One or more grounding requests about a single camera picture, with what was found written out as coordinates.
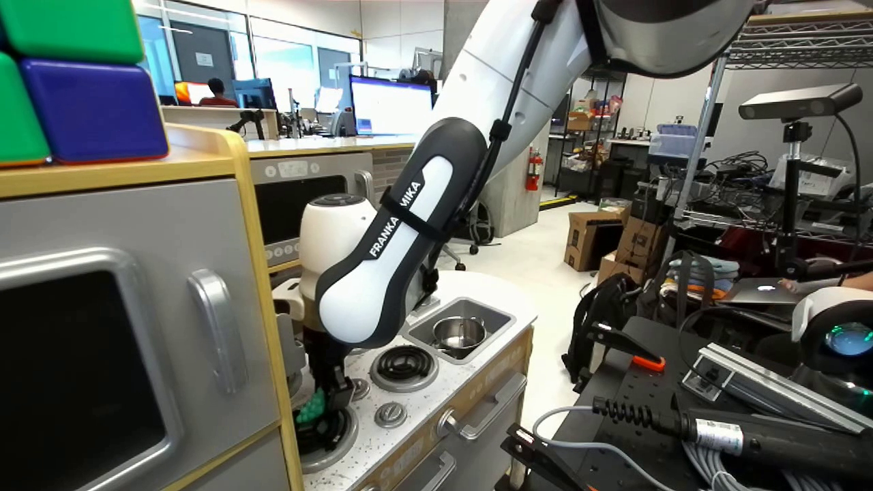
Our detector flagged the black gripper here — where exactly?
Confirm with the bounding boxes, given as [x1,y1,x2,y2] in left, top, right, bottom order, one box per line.
[301,327,358,444]

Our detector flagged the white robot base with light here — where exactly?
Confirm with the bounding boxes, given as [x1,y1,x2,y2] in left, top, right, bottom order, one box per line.
[785,283,873,388]

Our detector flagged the black toy stove burner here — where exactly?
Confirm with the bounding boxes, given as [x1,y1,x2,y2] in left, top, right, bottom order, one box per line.
[288,406,362,474]
[367,340,441,396]

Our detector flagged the white toy kitchen counter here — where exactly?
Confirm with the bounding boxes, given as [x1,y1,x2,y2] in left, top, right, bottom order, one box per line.
[267,228,541,491]

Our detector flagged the small metal pot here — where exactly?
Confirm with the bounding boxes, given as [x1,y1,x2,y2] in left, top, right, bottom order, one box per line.
[429,313,487,355]

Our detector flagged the grey toy sink basin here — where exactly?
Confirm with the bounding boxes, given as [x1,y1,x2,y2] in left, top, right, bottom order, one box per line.
[400,295,519,366]

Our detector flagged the grey toy microwave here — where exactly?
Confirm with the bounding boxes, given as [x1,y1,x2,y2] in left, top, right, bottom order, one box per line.
[247,149,378,275]

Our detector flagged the grey yellow toy fridge cabinet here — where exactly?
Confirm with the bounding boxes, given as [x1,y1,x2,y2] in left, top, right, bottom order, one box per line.
[0,122,307,491]

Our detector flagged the black metal clamp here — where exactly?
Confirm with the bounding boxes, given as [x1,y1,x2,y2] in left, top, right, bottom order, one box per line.
[497,422,595,491]

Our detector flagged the black backpack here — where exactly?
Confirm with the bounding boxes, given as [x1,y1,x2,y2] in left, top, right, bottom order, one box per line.
[558,271,643,388]

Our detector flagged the black clamp with orange tip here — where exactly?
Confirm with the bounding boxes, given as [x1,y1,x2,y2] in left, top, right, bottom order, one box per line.
[586,320,670,376]

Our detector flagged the black mounting table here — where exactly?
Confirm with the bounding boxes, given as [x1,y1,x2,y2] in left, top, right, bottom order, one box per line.
[515,313,873,491]

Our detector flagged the open dark cardboard box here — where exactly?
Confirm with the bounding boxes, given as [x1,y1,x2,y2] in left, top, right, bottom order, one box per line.
[563,207,629,275]

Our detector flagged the bright computer monitor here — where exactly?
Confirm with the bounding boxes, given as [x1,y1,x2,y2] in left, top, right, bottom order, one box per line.
[346,74,438,138]

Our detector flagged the red fire extinguisher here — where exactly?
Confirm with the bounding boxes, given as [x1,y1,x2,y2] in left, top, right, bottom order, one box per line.
[524,144,549,196]

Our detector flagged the blue screen monitor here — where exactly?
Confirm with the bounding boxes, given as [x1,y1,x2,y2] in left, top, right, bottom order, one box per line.
[228,76,277,113]

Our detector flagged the person in red shirt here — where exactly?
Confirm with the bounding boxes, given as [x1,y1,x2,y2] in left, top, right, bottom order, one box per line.
[196,76,239,108]

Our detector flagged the brown printed cardboard box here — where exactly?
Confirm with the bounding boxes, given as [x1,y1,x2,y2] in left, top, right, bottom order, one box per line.
[613,213,670,279]

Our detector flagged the purple block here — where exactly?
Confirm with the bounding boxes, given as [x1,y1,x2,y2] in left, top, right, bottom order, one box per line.
[17,57,171,166]

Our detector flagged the shelf with colourful toys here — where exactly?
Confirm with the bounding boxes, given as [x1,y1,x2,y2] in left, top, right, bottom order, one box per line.
[553,66,635,204]

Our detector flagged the tall green storage bin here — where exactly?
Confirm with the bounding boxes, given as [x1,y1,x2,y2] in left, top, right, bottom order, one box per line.
[0,48,54,171]

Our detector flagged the blue plastic crate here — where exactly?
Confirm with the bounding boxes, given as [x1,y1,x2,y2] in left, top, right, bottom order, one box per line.
[647,122,704,163]

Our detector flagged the grey laptop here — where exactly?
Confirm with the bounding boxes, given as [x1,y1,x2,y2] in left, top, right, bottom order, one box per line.
[722,275,823,310]

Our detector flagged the green block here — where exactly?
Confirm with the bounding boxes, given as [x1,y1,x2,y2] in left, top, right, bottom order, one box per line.
[0,0,148,68]

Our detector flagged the grey fridge door handle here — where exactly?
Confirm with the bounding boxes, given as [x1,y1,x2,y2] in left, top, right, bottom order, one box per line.
[185,265,250,399]

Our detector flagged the grey oven door handle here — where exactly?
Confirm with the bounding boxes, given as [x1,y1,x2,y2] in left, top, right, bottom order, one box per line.
[434,369,530,441]

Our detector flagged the grey cable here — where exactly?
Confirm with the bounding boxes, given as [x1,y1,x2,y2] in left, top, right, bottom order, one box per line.
[530,404,677,491]

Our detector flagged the aluminium extrusion rail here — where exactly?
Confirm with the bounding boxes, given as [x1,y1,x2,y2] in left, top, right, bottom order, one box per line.
[680,340,873,436]

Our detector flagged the thick black cable connector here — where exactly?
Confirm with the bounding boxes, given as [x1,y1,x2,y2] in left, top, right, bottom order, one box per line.
[590,396,873,482]

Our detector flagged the black camera stand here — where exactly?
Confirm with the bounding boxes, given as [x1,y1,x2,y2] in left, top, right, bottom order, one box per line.
[778,117,815,279]

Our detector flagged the grey stereo camera bar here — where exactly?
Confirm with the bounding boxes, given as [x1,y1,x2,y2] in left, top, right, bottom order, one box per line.
[737,80,864,126]

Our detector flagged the metal wire shelf rack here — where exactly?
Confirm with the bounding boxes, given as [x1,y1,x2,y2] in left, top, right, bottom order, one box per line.
[674,0,873,241]

